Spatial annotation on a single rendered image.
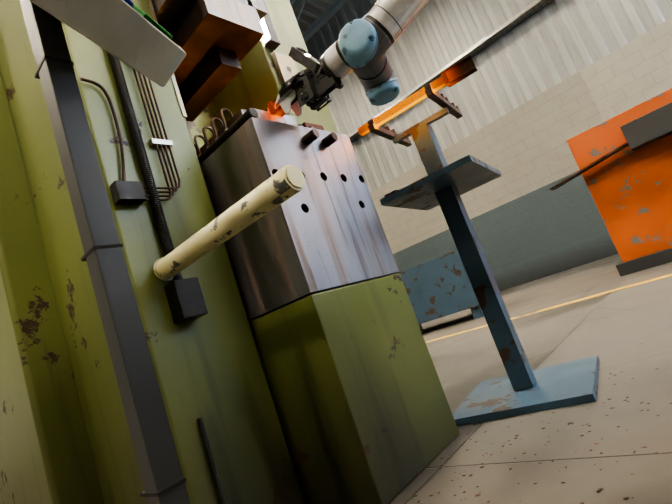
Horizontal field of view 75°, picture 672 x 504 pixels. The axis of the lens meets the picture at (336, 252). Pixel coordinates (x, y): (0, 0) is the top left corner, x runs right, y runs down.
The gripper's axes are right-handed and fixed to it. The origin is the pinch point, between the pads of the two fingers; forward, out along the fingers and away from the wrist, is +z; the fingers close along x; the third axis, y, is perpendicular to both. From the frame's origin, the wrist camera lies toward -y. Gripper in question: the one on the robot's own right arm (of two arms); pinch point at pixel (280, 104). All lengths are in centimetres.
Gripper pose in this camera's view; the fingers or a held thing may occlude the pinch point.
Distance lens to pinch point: 128.3
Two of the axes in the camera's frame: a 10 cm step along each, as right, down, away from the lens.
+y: 3.3, 9.3, -1.6
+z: -7.0, 3.6, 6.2
